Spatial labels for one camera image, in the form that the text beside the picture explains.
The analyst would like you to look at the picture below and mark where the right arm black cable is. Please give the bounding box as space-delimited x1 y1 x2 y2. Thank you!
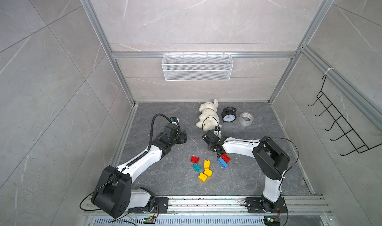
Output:
261 137 299 179

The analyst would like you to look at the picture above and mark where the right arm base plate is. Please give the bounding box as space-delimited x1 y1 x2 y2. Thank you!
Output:
243 197 288 214

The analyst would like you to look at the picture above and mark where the teal lego brick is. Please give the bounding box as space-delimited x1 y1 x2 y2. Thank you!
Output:
193 163 202 172

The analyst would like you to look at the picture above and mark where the aluminium mounting rail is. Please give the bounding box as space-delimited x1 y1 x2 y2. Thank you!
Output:
83 195 332 216

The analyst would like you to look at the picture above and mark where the white wire mesh basket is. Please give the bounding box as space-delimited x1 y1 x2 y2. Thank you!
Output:
161 53 233 81

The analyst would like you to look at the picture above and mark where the long blue lego brick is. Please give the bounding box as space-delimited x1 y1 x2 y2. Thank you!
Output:
218 157 228 169

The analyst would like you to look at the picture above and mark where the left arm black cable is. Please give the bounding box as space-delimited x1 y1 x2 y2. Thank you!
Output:
148 113 172 150

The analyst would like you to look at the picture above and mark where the small red lego brick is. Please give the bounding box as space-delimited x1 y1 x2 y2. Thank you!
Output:
190 156 200 163

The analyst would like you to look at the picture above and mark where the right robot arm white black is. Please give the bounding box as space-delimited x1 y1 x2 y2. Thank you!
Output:
202 131 290 213

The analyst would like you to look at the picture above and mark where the yellow lego brick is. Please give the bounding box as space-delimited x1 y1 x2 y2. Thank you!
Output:
204 168 213 178
198 173 208 182
204 160 210 169

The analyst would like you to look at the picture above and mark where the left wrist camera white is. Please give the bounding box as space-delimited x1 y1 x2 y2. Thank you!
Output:
170 116 179 125

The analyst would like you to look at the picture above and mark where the white plush dog toy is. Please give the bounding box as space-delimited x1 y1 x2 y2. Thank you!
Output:
196 99 222 131

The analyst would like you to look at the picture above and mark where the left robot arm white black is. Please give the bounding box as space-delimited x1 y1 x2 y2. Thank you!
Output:
91 123 188 219

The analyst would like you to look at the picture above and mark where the black alarm clock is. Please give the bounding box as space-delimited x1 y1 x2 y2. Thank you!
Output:
221 107 237 122

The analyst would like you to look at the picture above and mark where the black wire hook rack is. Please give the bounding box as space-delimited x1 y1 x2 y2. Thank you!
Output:
308 75 382 156

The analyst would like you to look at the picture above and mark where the grey tape roll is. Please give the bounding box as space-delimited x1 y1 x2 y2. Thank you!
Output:
239 112 254 126

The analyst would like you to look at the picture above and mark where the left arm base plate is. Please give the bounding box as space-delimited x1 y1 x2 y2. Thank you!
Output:
127 197 169 214

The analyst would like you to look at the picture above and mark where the long red lego brick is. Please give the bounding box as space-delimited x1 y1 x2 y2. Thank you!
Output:
220 154 231 164

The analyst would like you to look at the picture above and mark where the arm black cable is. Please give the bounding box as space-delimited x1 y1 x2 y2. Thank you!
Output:
148 113 172 150
261 137 299 179

